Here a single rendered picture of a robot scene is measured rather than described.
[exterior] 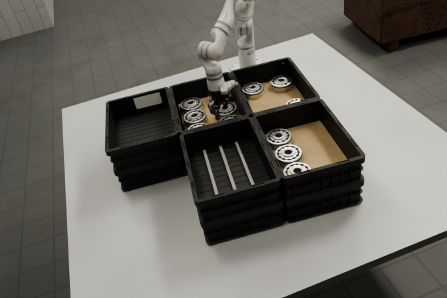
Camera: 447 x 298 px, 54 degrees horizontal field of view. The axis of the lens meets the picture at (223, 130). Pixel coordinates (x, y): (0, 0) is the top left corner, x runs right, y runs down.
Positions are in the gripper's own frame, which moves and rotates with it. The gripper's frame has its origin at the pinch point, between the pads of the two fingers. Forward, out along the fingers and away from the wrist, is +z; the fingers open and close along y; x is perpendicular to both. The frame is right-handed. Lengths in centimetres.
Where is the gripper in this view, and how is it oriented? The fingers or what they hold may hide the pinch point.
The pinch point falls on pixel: (221, 113)
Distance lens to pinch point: 194.6
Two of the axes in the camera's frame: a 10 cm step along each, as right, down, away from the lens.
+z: 1.6, 7.9, 5.9
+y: -5.5, 5.7, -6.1
